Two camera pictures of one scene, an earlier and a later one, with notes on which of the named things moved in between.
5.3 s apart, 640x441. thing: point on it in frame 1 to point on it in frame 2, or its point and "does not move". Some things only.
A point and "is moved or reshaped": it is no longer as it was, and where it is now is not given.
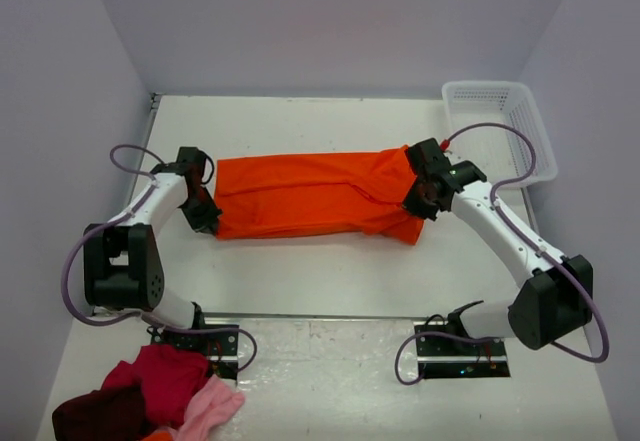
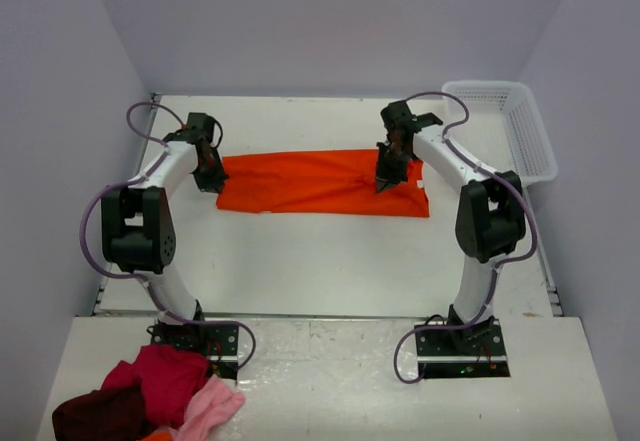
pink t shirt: (214, 402) does not move
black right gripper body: (418, 202) to (393, 164)
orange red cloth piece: (160, 436) does not move
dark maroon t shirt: (113, 414) does not move
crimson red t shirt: (166, 377) does not move
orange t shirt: (315, 195) is moved or reshaped
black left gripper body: (201, 210) to (210, 175)
